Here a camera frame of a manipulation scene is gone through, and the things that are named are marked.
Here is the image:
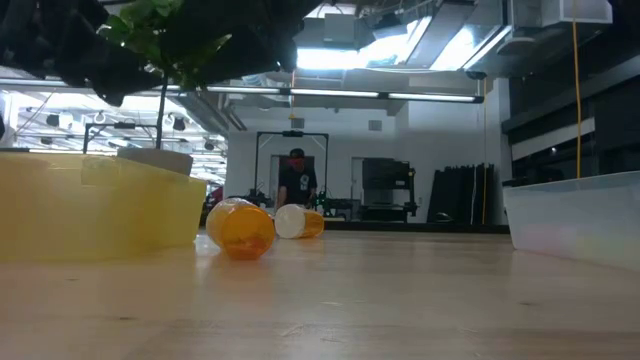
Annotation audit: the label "black leaning panels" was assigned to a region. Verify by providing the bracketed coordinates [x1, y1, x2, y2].
[427, 163, 496, 225]

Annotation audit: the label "clear plastic bin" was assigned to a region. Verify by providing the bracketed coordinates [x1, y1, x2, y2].
[502, 170, 640, 274]

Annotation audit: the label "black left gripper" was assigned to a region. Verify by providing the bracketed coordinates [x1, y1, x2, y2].
[158, 0, 324, 87]

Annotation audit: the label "round ceiling fixture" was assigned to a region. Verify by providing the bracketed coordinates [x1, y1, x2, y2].
[496, 35, 539, 56]

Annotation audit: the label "yellow hanging cable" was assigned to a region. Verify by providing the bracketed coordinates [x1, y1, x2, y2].
[571, 0, 584, 180]

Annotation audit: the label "yellow plastic bin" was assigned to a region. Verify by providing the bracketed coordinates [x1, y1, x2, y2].
[0, 151, 208, 262]

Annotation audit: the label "white ceiling air unit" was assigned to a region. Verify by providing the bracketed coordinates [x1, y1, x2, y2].
[509, 0, 614, 29]

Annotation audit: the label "long ceiling light fixture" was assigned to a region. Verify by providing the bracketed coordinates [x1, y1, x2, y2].
[204, 85, 485, 105]

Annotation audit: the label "black background work table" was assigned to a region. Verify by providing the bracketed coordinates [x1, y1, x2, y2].
[319, 197, 366, 221]

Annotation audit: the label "black equipment cabinet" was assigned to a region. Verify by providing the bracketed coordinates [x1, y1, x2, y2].
[360, 157, 419, 223]

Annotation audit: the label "orange medicine bottle white cap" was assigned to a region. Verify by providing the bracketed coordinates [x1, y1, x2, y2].
[205, 197, 277, 262]
[273, 203, 326, 240]

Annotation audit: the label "person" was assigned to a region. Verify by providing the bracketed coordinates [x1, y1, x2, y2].
[276, 147, 319, 211]

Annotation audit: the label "green potted plant white pot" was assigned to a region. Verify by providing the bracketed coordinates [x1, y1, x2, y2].
[97, 0, 234, 177]

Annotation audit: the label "black robot rig frame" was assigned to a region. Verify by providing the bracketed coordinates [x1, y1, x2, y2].
[253, 130, 330, 206]

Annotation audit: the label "thin orange hanging cable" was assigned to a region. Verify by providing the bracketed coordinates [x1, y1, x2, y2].
[480, 77, 489, 225]

